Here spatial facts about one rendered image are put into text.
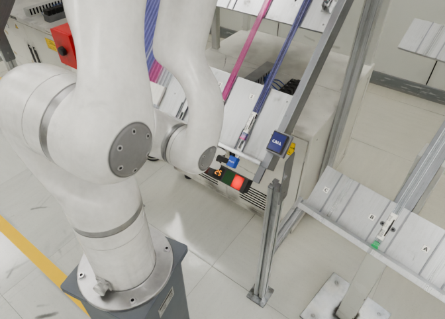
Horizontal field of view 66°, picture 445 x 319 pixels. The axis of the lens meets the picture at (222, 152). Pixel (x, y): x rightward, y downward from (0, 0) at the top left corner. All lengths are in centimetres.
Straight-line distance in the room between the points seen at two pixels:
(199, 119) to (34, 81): 23
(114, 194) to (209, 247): 109
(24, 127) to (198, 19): 29
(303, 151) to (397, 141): 119
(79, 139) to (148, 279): 39
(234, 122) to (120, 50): 58
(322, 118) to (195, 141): 79
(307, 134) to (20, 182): 155
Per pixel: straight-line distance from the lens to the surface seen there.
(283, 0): 104
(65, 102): 43
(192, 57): 56
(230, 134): 95
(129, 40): 43
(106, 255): 62
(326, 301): 151
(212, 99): 55
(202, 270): 153
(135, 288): 72
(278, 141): 85
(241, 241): 160
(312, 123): 123
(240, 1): 109
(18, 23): 243
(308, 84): 92
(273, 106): 92
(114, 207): 53
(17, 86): 50
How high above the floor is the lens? 133
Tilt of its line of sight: 42 degrees down
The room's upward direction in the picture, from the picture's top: straight up
